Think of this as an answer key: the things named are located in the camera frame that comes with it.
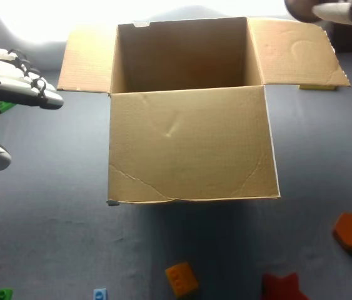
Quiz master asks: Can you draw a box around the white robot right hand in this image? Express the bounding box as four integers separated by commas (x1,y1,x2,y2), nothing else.
311,0,352,28

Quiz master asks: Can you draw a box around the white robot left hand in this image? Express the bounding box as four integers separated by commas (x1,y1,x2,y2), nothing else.
0,43,64,171

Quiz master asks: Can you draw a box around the chocolate toy cupcake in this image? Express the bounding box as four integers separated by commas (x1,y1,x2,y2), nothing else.
283,0,322,23

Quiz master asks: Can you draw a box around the cardboard box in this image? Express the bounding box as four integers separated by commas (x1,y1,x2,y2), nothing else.
57,16,351,207

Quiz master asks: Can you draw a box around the white backdrop sheet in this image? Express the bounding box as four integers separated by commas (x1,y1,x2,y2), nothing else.
0,0,336,74

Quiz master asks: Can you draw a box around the yellow block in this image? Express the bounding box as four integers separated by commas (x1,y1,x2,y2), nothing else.
299,84,339,91

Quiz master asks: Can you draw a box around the grey table cloth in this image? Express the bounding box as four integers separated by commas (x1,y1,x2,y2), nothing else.
0,51,352,300

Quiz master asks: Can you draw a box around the orange toy brick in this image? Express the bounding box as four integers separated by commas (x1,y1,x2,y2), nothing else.
164,261,199,298

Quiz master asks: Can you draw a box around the red star block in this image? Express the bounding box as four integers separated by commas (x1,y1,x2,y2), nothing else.
261,272,311,300

